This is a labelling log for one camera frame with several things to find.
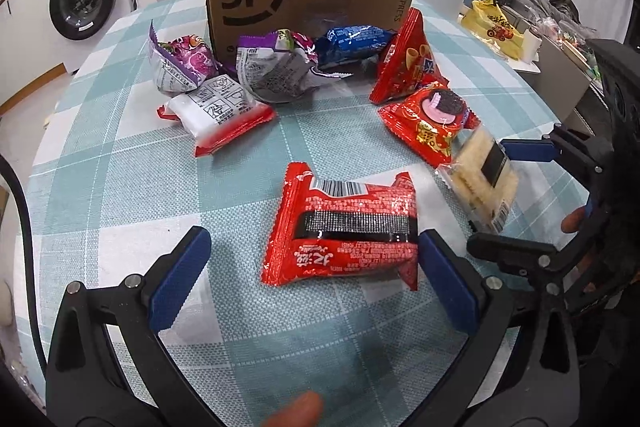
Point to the purple grape candy bag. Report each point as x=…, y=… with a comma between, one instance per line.
x=180, y=65

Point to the teal checked tablecloth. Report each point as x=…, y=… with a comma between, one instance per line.
x=148, y=258

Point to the red cone chips bag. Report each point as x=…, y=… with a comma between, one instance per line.
x=407, y=63

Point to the person's right hand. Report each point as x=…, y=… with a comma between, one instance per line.
x=570, y=225

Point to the red black-stripe snack pack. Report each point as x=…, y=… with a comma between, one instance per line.
x=327, y=228

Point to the red chocolate pie pack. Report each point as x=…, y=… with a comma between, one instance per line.
x=429, y=120

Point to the white red instruction snack pack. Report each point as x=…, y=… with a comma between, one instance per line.
x=216, y=113

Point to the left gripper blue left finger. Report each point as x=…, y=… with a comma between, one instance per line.
x=172, y=277

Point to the clear cracker sandwich pack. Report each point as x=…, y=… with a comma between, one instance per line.
x=481, y=177

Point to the person's left hand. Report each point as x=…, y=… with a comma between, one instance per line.
x=304, y=411

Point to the yellow plastic bag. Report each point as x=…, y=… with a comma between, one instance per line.
x=485, y=20

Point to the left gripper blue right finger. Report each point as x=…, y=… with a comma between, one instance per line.
x=455, y=282

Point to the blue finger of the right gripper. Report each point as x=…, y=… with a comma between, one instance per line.
x=513, y=256
x=529, y=150

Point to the blue cookie pack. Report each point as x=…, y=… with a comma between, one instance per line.
x=347, y=44

